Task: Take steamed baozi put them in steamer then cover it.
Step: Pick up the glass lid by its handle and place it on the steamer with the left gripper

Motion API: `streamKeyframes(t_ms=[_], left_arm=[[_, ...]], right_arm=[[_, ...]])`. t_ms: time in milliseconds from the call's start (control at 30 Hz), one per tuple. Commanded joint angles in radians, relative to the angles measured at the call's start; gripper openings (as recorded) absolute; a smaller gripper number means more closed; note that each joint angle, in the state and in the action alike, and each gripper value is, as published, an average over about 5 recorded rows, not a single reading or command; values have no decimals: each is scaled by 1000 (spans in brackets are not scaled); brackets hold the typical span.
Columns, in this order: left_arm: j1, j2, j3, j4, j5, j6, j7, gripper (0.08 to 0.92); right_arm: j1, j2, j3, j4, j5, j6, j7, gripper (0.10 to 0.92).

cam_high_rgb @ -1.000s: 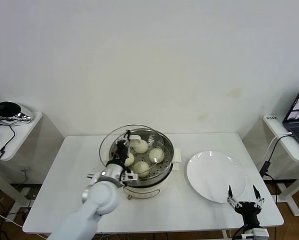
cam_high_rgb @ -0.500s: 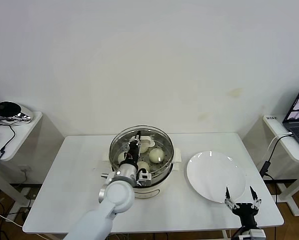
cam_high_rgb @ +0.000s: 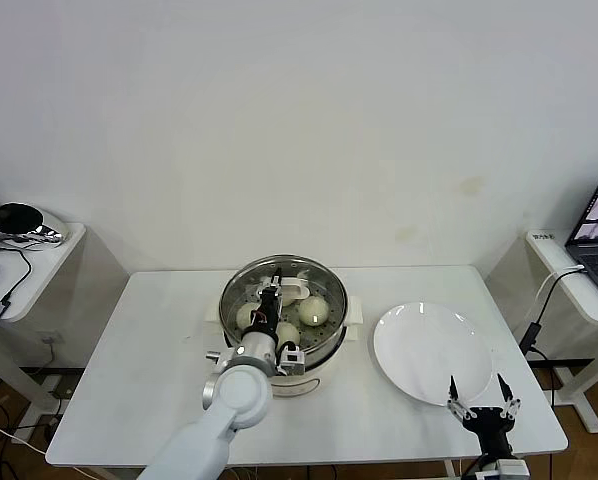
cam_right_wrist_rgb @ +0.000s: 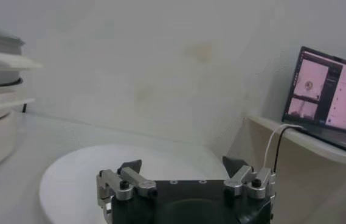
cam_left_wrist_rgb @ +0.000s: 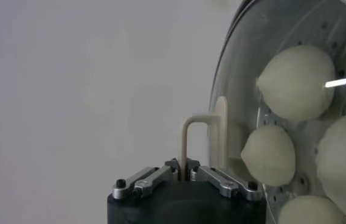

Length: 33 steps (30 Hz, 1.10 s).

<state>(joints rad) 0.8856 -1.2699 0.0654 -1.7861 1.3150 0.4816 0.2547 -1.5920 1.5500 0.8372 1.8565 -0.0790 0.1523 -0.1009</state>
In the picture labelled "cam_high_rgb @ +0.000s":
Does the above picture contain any shiny chrome helmet-shaped object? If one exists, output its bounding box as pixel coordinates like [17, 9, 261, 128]
[0, 202, 71, 247]

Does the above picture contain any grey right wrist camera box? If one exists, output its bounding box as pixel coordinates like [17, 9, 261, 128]
[496, 459, 530, 480]

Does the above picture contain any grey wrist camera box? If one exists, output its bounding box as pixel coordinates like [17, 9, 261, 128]
[496, 459, 530, 480]
[277, 343, 308, 376]

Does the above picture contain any white floor cable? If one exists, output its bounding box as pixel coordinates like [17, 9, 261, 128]
[0, 417, 48, 456]

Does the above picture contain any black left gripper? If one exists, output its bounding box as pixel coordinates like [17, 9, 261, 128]
[248, 267, 286, 336]

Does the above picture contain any glass lid with cream handle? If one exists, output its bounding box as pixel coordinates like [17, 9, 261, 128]
[218, 254, 349, 354]

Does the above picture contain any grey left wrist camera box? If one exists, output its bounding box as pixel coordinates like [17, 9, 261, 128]
[277, 343, 308, 376]

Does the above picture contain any black cable with adapter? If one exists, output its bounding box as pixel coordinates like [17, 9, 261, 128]
[517, 267, 588, 364]

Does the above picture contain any white side table with chrome object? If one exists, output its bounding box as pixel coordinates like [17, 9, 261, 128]
[0, 222, 130, 436]

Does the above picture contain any white laptop cable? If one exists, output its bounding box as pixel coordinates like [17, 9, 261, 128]
[530, 263, 586, 327]

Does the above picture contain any cream electric cooking pot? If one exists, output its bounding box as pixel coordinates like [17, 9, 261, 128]
[204, 294, 364, 400]

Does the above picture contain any white side table with laptop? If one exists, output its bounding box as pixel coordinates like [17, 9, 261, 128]
[523, 229, 598, 434]

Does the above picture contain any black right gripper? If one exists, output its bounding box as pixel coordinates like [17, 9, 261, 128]
[446, 373, 523, 459]

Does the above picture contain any white round plate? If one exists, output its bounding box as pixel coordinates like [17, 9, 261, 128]
[372, 300, 494, 407]

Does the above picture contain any black cable on side table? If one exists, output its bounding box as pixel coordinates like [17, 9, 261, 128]
[0, 243, 33, 306]

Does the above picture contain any stainless steel steamer basket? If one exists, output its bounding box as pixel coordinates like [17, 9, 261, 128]
[217, 254, 350, 371]

